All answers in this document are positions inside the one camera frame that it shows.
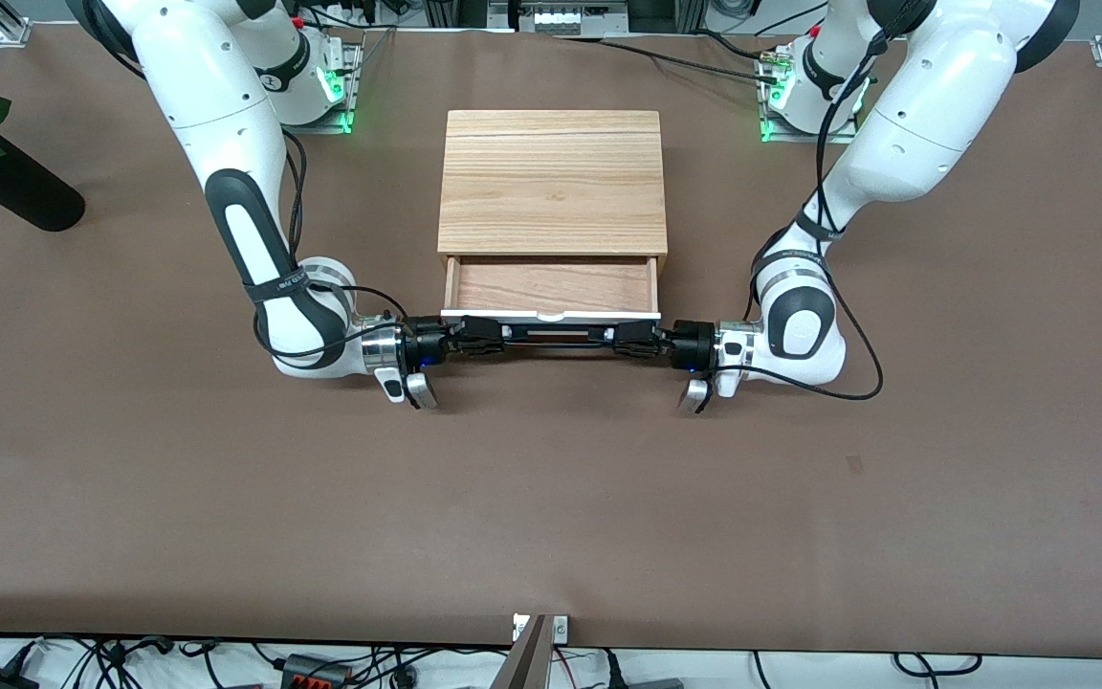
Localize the white drawer with black handle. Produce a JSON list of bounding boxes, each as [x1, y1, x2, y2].
[[440, 254, 663, 350]]

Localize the wooden drawer cabinet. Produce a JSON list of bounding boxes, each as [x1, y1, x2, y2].
[[437, 110, 670, 278]]

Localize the brown table cover mat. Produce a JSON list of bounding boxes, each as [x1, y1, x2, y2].
[[0, 21, 1102, 659]]

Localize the brown wooden beam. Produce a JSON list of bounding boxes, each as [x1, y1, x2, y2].
[[489, 615, 552, 689]]

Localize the white power strip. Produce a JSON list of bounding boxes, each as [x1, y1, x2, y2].
[[518, 0, 609, 37]]

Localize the black box red connectors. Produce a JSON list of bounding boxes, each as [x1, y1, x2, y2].
[[280, 654, 353, 689]]

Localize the black cylindrical vase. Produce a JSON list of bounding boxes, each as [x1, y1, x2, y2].
[[0, 129, 86, 233]]

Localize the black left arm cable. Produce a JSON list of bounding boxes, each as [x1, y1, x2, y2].
[[742, 29, 887, 401]]

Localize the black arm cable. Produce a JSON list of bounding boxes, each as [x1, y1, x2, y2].
[[742, 29, 887, 401], [253, 129, 410, 361]]

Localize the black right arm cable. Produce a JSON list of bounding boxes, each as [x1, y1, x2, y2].
[[253, 129, 410, 361]]

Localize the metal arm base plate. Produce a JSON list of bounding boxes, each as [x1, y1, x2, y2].
[[274, 36, 363, 136], [757, 43, 860, 144]]

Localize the black cable on table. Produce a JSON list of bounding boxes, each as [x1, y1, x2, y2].
[[551, 34, 782, 82], [694, 29, 772, 60]]

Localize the metal clamp bracket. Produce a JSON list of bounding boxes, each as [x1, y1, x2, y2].
[[513, 614, 569, 644]]

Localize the black floor cable loop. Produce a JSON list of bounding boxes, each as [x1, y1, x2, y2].
[[893, 653, 984, 678]]

